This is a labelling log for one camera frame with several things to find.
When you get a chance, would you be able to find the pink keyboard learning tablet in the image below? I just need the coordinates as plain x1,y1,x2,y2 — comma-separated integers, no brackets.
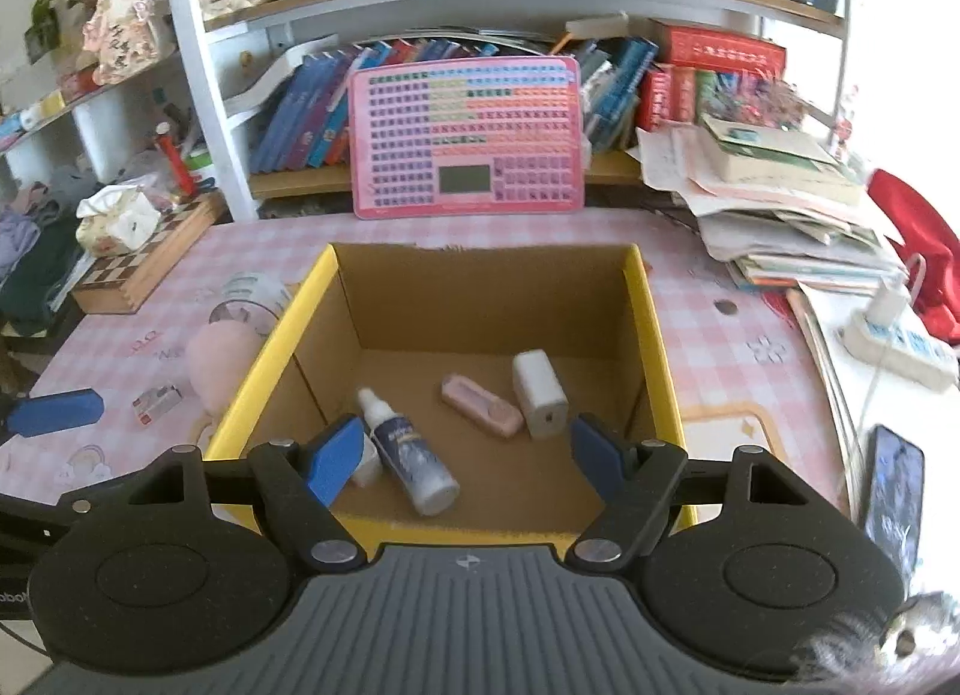
348,56,584,218

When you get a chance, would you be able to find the white red small carton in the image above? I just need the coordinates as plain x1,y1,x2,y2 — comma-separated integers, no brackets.
132,383,184,427

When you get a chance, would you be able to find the white power adapter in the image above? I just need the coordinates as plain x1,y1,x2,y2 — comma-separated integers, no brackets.
512,349,569,440

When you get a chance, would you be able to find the wooden chess box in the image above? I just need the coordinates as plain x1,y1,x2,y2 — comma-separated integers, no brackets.
71,191,226,314

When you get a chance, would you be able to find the dark blue spray bottle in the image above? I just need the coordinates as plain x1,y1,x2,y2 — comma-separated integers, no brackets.
356,388,460,518

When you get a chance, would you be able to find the white bookshelf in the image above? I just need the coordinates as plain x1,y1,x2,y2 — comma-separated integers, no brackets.
0,0,853,224

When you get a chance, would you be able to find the yellow cardboard box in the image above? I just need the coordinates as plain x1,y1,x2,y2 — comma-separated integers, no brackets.
208,243,683,550

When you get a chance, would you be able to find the pink pig plush toy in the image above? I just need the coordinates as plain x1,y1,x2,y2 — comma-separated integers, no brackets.
185,319,263,417

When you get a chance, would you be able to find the pile of clothes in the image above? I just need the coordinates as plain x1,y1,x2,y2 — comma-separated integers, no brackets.
2,165,99,337

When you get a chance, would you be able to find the floral tissue pack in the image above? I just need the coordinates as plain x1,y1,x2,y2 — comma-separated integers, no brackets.
75,185,161,257

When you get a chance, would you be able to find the stack of papers and books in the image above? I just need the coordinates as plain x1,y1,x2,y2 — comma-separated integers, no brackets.
630,119,907,293

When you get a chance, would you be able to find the pink checkered table mat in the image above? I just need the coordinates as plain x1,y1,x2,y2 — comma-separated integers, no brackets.
2,209,844,503

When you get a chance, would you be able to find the row of books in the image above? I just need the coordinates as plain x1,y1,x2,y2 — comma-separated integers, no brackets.
249,27,786,175

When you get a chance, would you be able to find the small white cube block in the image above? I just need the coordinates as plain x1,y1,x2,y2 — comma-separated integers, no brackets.
350,435,382,489

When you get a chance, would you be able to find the white power strip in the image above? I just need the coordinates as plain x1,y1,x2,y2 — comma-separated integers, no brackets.
841,280,958,393

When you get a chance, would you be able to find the red doll figure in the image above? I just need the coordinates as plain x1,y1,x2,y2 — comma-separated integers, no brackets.
155,121,197,197

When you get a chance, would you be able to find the black smartphone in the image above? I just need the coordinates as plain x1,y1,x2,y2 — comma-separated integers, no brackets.
862,425,924,586

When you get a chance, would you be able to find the pink eraser case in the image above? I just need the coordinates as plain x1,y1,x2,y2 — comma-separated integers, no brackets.
439,373,524,438

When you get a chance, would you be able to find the clear tape roll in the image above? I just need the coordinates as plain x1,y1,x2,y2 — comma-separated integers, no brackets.
208,272,293,337

